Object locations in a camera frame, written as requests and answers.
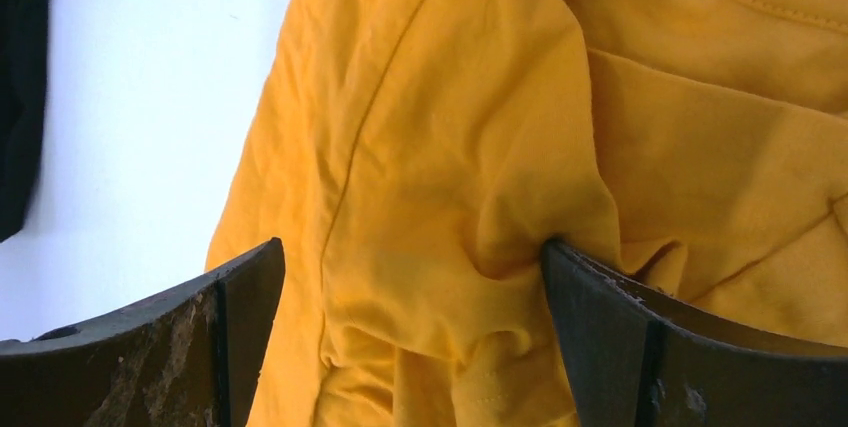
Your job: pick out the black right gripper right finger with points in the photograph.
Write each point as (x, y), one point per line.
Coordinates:
(635, 356)

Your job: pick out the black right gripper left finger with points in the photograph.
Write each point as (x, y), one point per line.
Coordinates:
(188, 356)

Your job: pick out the yellow t shirt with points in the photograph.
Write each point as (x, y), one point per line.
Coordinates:
(414, 155)

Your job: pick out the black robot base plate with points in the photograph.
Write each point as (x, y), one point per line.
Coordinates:
(24, 81)

